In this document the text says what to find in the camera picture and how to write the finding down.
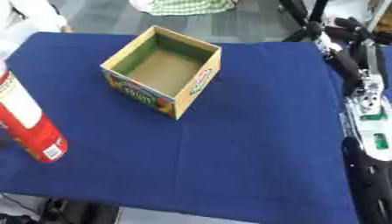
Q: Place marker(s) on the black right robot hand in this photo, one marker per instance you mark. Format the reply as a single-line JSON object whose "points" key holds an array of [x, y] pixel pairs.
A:
{"points": [[349, 70]]}

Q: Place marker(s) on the person's hand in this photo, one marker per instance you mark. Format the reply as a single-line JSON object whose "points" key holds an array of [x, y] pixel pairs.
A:
{"points": [[66, 29]]}

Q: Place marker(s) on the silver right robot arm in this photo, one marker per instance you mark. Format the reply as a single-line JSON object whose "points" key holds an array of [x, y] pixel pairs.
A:
{"points": [[375, 137]]}

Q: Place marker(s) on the red bottle with white label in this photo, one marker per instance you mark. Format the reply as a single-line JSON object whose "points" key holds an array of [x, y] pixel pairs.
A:
{"points": [[30, 122]]}

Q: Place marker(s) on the tan cardboard box green inside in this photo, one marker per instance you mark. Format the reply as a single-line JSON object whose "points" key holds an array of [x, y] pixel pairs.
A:
{"points": [[164, 73]]}

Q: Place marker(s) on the person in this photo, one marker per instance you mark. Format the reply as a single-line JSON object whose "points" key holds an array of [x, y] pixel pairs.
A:
{"points": [[30, 17]]}

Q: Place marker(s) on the black tripod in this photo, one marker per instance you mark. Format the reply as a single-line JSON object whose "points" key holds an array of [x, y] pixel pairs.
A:
{"points": [[302, 20]]}

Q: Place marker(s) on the green white checked cloth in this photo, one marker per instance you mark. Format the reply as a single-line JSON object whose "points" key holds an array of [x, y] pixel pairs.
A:
{"points": [[186, 6]]}

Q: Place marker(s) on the black bag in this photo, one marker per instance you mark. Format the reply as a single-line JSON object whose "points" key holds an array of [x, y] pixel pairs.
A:
{"points": [[79, 211]]}

